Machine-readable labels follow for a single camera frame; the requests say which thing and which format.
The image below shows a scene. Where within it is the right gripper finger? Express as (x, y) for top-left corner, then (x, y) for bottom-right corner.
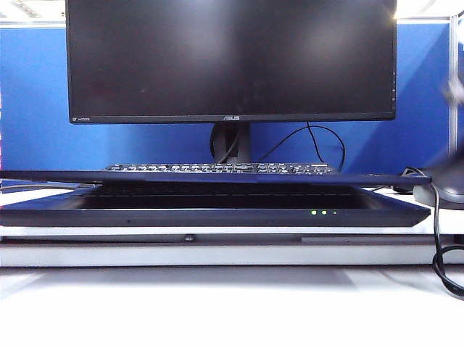
(424, 144), (464, 174)

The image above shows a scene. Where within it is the black Hasee laptop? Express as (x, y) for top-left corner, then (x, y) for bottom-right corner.
(0, 169), (433, 228)

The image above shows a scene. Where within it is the black grey computer mouse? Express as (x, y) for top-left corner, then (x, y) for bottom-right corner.
(413, 173), (464, 210)

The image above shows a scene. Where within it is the black monitor stand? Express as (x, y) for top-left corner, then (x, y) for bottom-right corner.
(209, 122), (253, 164)

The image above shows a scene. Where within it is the black ASUS monitor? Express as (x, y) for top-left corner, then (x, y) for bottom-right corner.
(65, 0), (398, 125)

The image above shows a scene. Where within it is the black desktop keyboard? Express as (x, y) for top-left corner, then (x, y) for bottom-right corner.
(101, 162), (338, 175)

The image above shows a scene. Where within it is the blue office partition panel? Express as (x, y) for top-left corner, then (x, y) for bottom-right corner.
(0, 23), (452, 173)

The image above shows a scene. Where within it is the silver partition post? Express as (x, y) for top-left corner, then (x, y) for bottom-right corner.
(448, 14), (460, 155)

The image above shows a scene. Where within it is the thick black looping cable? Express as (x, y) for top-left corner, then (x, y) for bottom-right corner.
(402, 166), (464, 300)

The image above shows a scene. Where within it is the thin black monitor cable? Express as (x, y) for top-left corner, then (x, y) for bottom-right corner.
(259, 122), (347, 172)

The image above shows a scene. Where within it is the dark table edge rail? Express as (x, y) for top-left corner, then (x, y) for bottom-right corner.
(0, 233), (464, 245)

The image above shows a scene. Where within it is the dark grey laptop cable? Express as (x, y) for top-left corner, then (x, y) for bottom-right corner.
(0, 183), (99, 194)

